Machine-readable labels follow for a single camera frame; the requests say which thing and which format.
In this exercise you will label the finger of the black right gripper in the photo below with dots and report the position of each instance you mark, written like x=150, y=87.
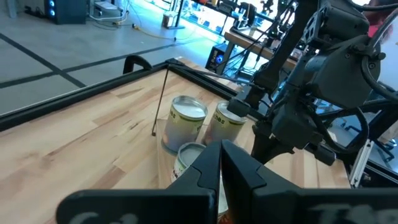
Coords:
x=267, y=149
x=239, y=108

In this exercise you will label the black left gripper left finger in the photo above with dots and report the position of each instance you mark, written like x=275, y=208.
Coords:
x=186, y=199

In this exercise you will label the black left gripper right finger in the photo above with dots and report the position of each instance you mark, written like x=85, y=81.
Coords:
x=280, y=205

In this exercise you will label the watermelon print tin can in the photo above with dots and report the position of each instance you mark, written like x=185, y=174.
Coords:
x=222, y=127

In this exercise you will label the small red-label tin can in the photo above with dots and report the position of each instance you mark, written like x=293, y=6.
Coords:
x=189, y=154

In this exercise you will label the green dotted tin can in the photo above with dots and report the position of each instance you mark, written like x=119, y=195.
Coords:
x=183, y=130

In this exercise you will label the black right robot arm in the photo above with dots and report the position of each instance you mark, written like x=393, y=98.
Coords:
x=286, y=40

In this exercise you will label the person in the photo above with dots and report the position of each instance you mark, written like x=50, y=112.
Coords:
x=373, y=31

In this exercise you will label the computer with blue fan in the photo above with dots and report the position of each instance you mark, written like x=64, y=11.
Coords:
x=217, y=57

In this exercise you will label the wooden workbench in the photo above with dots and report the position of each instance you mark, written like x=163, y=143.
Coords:
x=248, y=42

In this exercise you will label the silver aluminium extrusion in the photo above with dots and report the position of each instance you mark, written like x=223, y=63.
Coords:
x=360, y=165

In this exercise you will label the small grey bin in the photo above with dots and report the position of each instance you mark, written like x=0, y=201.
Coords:
x=169, y=20

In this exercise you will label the black computer tower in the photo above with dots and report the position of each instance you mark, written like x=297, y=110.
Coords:
x=68, y=12

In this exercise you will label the black aluminium table frame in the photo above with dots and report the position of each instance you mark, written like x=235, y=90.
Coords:
x=77, y=96

